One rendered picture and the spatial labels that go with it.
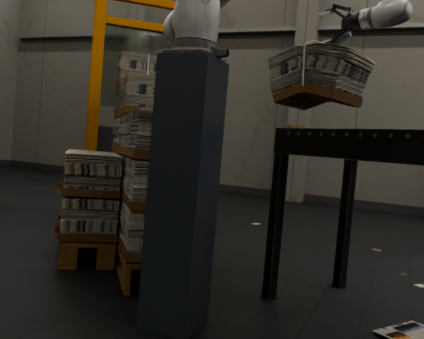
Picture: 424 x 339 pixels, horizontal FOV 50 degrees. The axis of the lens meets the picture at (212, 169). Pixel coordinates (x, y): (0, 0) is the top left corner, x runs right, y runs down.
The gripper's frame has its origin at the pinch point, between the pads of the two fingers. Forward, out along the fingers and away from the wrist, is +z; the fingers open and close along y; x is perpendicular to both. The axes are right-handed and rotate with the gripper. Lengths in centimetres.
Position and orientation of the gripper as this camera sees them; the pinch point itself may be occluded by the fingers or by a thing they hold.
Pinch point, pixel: (320, 28)
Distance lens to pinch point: 232.9
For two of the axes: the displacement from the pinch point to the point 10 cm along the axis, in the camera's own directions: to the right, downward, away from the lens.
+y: -0.5, 10.0, -0.3
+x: 6.6, 0.5, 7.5
